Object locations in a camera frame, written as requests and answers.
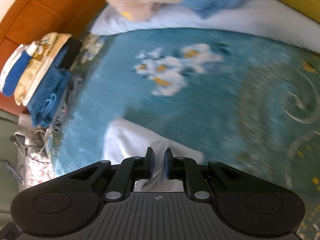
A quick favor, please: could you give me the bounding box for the teal green floral bedsheet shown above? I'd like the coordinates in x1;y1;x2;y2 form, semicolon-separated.
45;27;320;240

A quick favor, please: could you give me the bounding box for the white and blue folded garment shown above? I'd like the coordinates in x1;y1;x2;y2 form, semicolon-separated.
0;44;32;97

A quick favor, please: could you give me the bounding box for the grey patterned cloth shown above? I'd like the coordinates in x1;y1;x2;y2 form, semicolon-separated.
15;127;66;188

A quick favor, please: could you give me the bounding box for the black cable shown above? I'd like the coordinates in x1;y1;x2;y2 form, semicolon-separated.
10;134;52;166

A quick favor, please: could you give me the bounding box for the stack of folded clothes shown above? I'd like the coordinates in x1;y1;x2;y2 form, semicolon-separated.
14;32;73;106

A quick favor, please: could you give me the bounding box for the mustard yellow cloth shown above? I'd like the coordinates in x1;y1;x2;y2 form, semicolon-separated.
257;0;320;26

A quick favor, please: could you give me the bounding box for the orange headboard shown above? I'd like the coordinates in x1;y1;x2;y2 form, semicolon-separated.
0;0;125;117

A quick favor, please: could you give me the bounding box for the white printed t-shirt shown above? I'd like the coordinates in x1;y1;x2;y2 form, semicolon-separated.
102;118;205;193

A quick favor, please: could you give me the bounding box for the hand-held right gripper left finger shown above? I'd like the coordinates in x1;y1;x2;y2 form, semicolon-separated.
69;147;157;202

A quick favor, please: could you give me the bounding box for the pale blue flowered cloth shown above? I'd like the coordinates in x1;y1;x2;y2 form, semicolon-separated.
90;0;320;55

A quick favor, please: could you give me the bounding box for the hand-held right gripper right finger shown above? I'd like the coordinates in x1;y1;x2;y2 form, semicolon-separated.
163;148;248;202

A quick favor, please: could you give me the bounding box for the black folded garment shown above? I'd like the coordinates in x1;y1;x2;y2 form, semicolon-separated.
59;37;83;71

